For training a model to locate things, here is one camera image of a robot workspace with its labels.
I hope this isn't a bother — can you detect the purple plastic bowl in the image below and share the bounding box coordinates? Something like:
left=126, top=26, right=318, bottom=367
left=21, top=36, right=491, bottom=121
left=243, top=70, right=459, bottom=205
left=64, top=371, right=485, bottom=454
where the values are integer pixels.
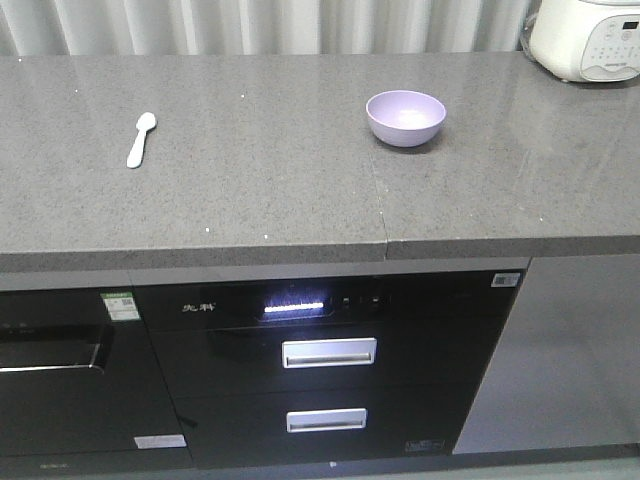
left=365, top=90, right=447, bottom=148

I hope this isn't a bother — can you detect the white pleated curtain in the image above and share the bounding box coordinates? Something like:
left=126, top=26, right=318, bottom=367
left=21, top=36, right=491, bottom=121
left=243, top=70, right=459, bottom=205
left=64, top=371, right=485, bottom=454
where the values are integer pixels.
left=1, top=0, right=539, bottom=56

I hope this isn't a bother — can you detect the lower silver drawer handle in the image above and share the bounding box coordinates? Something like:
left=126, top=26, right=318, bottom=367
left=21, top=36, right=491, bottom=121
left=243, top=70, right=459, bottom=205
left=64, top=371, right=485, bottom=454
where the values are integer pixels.
left=286, top=408, right=368, bottom=433

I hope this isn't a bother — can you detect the white rice cooker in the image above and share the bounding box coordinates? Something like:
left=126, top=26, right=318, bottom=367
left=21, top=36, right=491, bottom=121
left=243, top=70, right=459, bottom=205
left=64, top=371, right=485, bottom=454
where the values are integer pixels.
left=529, top=0, right=639, bottom=82

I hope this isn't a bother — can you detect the upper silver drawer handle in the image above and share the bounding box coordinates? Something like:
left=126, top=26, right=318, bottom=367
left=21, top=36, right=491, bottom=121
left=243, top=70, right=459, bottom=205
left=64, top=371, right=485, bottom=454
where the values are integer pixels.
left=281, top=337, right=377, bottom=369

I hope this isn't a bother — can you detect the silver drawer handle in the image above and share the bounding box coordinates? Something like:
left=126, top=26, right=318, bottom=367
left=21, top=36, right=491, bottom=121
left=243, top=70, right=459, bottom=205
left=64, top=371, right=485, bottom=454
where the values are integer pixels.
left=281, top=337, right=377, bottom=369
left=286, top=408, right=368, bottom=433

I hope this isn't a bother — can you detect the pale green plastic spoon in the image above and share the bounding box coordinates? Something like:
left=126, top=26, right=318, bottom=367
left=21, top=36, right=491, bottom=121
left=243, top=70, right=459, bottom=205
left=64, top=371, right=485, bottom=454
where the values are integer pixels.
left=126, top=112, right=157, bottom=169

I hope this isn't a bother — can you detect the grey cabinet door right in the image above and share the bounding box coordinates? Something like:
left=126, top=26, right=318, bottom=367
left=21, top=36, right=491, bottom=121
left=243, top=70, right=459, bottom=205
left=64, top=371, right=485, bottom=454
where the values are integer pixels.
left=454, top=254, right=639, bottom=454

